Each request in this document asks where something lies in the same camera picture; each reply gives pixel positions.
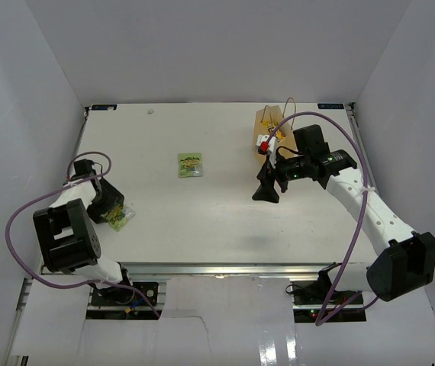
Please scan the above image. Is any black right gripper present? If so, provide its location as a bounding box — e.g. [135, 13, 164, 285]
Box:
[253, 149, 311, 204]

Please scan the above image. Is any green snack packet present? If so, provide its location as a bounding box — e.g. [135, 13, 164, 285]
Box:
[178, 152, 203, 178]
[104, 204, 135, 232]

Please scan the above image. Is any brown paper bag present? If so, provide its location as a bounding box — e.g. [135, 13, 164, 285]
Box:
[252, 98, 298, 165]

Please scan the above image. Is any yellow m&m's candy bag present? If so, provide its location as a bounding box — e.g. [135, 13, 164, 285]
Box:
[261, 120, 285, 141]

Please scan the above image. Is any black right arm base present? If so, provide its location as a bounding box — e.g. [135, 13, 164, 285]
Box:
[285, 271, 367, 325]

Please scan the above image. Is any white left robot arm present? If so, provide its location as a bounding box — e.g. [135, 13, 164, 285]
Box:
[33, 159, 135, 304]

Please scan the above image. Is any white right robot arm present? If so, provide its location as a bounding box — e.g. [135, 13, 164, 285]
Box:
[252, 124, 435, 304]

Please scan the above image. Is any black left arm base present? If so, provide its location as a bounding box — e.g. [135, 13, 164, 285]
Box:
[89, 282, 159, 308]

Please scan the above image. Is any left blue table label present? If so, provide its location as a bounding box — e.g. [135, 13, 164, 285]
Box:
[90, 104, 118, 111]

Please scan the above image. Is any blue table label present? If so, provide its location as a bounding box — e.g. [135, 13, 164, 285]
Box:
[317, 103, 344, 110]
[90, 104, 118, 111]

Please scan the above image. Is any right blue table label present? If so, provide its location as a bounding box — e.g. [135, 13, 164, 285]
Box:
[317, 103, 344, 110]

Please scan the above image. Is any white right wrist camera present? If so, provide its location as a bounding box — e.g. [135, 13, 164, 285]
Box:
[253, 134, 278, 168]

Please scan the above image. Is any aluminium front rail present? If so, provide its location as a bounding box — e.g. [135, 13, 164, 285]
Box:
[40, 262, 367, 277]

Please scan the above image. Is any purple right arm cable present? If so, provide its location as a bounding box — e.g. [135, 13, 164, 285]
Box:
[266, 111, 379, 327]

